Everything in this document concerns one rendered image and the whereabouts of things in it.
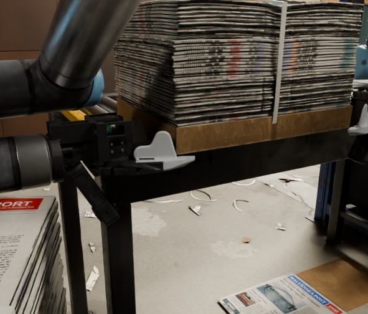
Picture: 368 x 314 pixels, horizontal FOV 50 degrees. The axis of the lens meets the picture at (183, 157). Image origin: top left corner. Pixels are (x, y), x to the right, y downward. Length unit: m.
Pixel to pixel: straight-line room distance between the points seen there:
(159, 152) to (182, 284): 1.14
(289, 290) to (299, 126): 1.04
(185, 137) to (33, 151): 0.22
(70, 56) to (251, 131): 0.32
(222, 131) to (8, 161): 0.32
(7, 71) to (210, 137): 0.30
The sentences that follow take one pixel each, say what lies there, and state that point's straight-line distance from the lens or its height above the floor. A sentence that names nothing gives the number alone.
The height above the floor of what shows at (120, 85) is 0.88.
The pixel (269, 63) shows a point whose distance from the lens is 0.67.
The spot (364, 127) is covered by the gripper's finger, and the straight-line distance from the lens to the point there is 0.84.
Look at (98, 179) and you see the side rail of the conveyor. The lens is 0.72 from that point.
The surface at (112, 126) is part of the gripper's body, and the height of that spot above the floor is 0.85.
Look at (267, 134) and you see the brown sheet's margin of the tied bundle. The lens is 0.69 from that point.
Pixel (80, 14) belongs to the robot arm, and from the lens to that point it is 0.44.
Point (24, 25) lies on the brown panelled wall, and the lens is 3.81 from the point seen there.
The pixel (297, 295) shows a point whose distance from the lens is 1.66.
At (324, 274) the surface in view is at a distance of 1.83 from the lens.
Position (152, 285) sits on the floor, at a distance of 1.67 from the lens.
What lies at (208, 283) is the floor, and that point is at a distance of 1.68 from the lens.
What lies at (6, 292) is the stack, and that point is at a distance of 0.29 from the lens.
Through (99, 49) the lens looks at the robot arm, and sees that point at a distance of 0.47.
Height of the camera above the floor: 0.99
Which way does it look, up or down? 18 degrees down
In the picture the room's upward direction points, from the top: straight up
